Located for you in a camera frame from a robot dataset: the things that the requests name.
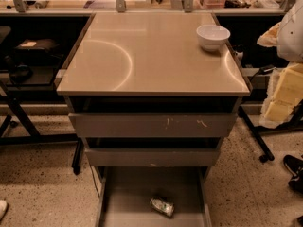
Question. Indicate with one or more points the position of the grey middle drawer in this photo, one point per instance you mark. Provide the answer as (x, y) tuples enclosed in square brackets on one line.
[(152, 157)]

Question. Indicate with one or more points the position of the white shoe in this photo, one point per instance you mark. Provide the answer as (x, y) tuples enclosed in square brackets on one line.
[(3, 208)]

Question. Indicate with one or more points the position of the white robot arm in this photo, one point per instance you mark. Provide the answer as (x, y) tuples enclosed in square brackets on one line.
[(285, 88)]

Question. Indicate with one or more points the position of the grey open bottom drawer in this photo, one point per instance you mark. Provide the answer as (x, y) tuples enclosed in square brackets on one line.
[(126, 193)]

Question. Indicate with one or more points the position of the black table leg frame left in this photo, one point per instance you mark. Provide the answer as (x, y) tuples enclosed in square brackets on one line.
[(34, 137)]

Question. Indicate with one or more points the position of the crushed 7up can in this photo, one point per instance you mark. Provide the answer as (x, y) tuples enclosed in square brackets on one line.
[(161, 206)]

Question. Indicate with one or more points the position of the black headphones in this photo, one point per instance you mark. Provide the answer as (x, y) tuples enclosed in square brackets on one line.
[(17, 73)]

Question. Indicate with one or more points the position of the black box on shelf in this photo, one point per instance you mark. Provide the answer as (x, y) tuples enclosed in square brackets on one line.
[(37, 52)]

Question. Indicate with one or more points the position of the black power adapter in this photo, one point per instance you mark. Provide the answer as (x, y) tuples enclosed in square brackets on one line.
[(266, 69)]

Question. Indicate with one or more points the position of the grey drawer cabinet with counter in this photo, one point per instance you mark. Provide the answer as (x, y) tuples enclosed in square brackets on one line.
[(151, 63)]

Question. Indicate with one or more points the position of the black shoe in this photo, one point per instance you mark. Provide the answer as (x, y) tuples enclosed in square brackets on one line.
[(295, 166)]

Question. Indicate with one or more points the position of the black table leg frame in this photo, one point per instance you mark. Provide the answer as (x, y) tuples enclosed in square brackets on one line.
[(34, 137), (294, 124)]

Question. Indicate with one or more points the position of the white ceramic bowl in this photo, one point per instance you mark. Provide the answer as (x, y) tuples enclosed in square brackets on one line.
[(212, 37)]

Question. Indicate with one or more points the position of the black table leg frame right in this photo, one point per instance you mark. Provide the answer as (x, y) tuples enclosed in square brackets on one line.
[(294, 124)]

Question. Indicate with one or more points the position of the grey top drawer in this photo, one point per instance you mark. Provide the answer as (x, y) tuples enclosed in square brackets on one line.
[(152, 125)]

